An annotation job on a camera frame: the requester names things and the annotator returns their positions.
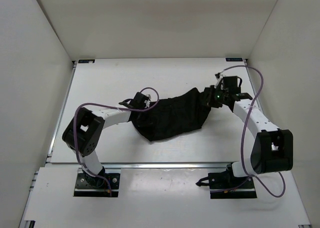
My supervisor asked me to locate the black pleated skirt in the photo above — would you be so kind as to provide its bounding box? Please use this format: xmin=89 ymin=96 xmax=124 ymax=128
xmin=130 ymin=88 xmax=211 ymax=142

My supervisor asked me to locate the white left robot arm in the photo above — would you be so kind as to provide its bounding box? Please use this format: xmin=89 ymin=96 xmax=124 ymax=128
xmin=62 ymin=91 xmax=158 ymax=188

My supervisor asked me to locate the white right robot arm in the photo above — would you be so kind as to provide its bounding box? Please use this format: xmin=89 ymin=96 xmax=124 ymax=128
xmin=196 ymin=73 xmax=293 ymax=193

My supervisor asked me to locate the right blue corner label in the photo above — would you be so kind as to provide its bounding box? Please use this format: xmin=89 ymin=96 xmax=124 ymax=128
xmin=225 ymin=57 xmax=243 ymax=62

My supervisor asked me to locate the blue corner label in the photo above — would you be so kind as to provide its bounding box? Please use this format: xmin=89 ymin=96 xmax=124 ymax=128
xmin=225 ymin=57 xmax=243 ymax=62
xmin=78 ymin=59 xmax=95 ymax=64

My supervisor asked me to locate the left blue corner label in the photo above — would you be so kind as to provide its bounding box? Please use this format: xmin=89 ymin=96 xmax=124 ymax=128
xmin=78 ymin=59 xmax=95 ymax=64

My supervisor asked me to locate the aluminium right side rail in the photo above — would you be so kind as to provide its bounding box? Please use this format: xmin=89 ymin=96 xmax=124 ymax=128
xmin=246 ymin=68 xmax=264 ymax=113

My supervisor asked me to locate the aluminium rail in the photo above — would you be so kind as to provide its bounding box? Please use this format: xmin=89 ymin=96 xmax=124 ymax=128
xmin=102 ymin=162 xmax=230 ymax=169
xmin=246 ymin=68 xmax=264 ymax=113
xmin=45 ymin=60 xmax=78 ymax=163

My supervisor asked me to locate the aluminium front rail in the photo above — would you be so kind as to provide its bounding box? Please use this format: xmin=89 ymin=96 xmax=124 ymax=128
xmin=102 ymin=162 xmax=230 ymax=169

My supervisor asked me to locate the aluminium left side rail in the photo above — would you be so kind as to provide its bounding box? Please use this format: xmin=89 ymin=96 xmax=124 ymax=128
xmin=45 ymin=60 xmax=78 ymax=163

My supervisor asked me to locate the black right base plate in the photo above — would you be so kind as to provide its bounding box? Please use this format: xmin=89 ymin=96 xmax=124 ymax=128
xmin=208 ymin=171 xmax=257 ymax=199

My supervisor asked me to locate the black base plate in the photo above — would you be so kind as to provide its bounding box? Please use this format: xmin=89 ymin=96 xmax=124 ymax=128
xmin=208 ymin=171 xmax=257 ymax=199
xmin=73 ymin=172 xmax=121 ymax=198

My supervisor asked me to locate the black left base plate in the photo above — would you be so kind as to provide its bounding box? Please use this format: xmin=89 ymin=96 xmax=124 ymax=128
xmin=73 ymin=172 xmax=121 ymax=198

